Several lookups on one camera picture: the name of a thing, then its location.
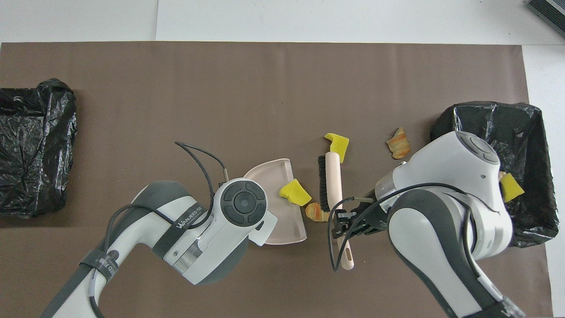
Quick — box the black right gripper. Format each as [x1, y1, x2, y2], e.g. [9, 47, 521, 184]
[329, 197, 391, 241]

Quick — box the pale biscuit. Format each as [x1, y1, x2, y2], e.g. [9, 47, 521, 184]
[305, 202, 329, 222]

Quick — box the beige handled black bristle brush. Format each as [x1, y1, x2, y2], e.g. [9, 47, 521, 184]
[318, 151, 355, 271]

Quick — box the yellow trapezoid sponge piece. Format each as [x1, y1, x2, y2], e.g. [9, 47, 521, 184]
[279, 178, 312, 207]

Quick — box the pink plastic dustpan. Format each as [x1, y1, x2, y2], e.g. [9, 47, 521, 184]
[244, 159, 308, 245]

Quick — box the yellow notched sponge piece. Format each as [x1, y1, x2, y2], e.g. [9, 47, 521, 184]
[324, 133, 350, 163]

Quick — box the sliced toasted bread piece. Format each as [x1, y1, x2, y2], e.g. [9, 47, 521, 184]
[386, 128, 411, 159]

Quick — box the small yellow sponge piece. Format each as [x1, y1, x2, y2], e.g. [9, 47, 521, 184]
[500, 173, 525, 203]

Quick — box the black bag lined bin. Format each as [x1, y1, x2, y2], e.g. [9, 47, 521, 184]
[430, 102, 559, 248]
[0, 79, 78, 218]

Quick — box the brown table mat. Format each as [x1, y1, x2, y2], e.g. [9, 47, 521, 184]
[0, 42, 553, 318]

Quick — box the grey ribbed device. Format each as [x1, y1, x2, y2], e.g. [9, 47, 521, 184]
[528, 0, 565, 38]

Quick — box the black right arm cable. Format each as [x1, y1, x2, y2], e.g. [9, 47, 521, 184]
[327, 182, 475, 271]

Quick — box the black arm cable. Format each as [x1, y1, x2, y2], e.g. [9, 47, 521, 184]
[88, 141, 230, 318]
[327, 182, 475, 271]

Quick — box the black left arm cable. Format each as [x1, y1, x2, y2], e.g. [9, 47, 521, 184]
[88, 141, 230, 318]

